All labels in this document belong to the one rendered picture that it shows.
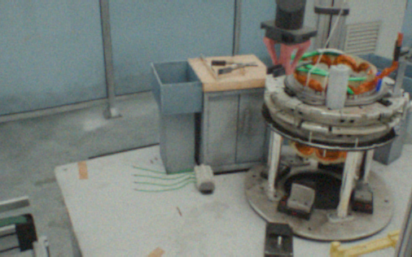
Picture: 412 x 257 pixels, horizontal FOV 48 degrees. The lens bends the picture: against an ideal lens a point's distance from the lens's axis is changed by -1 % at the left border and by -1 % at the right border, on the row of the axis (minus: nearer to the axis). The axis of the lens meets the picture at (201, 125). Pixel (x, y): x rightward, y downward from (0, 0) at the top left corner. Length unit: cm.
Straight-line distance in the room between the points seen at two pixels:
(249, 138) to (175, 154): 21
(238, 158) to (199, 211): 22
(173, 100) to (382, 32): 276
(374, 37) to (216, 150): 258
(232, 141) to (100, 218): 41
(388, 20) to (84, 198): 297
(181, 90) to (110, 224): 37
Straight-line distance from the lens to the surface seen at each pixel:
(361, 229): 118
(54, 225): 247
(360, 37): 365
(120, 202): 124
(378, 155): 149
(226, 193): 127
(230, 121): 127
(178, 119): 125
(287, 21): 94
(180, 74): 136
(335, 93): 101
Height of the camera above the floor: 152
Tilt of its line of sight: 27 degrees down
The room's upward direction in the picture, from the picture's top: 1 degrees clockwise
